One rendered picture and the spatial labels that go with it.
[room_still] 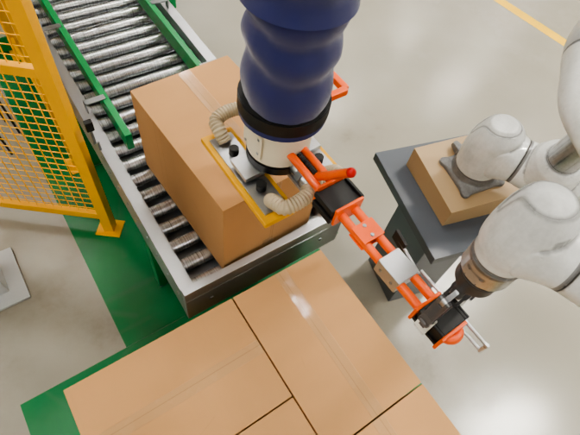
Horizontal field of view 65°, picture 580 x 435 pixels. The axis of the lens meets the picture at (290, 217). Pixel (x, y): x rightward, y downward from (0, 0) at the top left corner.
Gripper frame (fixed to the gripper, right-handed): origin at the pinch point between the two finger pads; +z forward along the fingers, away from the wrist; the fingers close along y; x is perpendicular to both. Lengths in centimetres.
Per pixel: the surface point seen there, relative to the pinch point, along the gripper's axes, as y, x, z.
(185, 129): 12, -95, 27
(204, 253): 20, -71, 67
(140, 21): -17, -213, 68
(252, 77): 12, -58, -22
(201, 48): -32, -172, 62
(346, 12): -1, -48, -40
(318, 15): 5, -49, -40
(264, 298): 10, -44, 68
